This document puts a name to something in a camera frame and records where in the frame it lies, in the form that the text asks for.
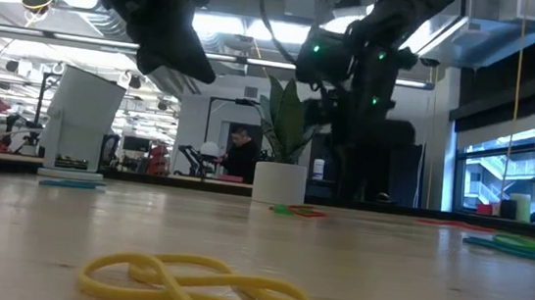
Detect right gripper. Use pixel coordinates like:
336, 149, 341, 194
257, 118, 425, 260
321, 52, 422, 204

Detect blue rubber band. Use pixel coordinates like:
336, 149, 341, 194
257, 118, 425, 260
38, 175, 108, 192
461, 235, 535, 262

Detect yellow rubber band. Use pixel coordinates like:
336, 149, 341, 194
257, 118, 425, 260
73, 243, 357, 300

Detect black cabinet panels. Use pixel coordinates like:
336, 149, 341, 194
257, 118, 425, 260
384, 141, 427, 209

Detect white wipes canister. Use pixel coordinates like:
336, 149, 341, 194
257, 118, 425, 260
311, 158, 326, 181

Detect snake plant in white pot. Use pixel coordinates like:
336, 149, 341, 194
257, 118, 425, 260
248, 74, 334, 209

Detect long LED light bar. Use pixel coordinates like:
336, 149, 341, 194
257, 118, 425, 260
0, 23, 438, 92

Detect white dome lamp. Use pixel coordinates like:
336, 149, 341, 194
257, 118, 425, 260
199, 139, 222, 159

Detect red equipment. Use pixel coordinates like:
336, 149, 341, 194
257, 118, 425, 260
146, 141, 171, 176

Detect white cylindrical container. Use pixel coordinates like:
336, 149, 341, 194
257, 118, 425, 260
37, 62, 129, 177

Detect person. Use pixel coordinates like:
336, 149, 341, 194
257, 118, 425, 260
218, 124, 267, 185

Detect round ceiling sensor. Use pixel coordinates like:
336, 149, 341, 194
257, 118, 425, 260
18, 0, 58, 18

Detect black cup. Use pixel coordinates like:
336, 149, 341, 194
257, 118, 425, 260
498, 198, 518, 222

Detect pale green cylinder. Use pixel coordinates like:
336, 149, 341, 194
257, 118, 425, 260
508, 192, 534, 225

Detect clear acrylic stand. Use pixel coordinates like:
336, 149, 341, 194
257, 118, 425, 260
35, 107, 113, 184

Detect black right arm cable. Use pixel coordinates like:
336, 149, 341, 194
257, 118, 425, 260
255, 0, 313, 66

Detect dome security camera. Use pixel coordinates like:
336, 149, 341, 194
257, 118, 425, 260
417, 55, 443, 70

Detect black aluminium table frame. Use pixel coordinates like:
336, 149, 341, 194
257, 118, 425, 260
0, 153, 535, 241

